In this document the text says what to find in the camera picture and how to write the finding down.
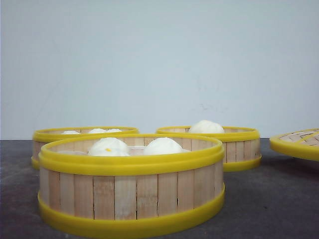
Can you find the bamboo steamer basket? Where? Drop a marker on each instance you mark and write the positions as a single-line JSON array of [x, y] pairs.
[[130, 196], [45, 136], [241, 146]]

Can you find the woven bamboo steamer lid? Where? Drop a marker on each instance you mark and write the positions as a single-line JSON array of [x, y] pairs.
[[302, 144]]

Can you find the white steamed bun front right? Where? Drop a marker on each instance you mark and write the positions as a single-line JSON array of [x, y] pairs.
[[162, 145]]

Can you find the white bun in right basket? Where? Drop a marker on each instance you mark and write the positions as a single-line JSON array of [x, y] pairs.
[[206, 126]]

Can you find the white bun with yellow dot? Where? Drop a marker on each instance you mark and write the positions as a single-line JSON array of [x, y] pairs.
[[109, 146]]

